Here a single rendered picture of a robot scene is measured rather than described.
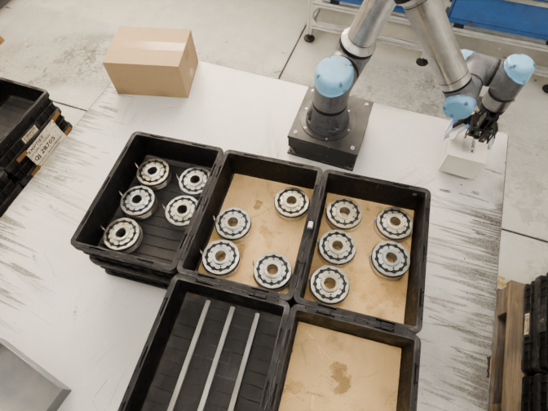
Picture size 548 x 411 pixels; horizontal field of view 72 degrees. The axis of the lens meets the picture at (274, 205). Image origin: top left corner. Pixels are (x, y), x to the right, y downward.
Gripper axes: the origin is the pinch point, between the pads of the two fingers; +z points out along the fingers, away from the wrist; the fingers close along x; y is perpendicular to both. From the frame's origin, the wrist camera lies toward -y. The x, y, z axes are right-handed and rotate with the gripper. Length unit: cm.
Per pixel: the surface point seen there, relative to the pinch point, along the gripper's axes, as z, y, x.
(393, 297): -5, 64, -14
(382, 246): -8, 52, -20
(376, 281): -5, 62, -19
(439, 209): 8.0, 24.5, -3.0
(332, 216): -8, 48, -35
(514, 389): 63, 60, 51
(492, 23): 42, -139, 18
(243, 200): -5, 50, -63
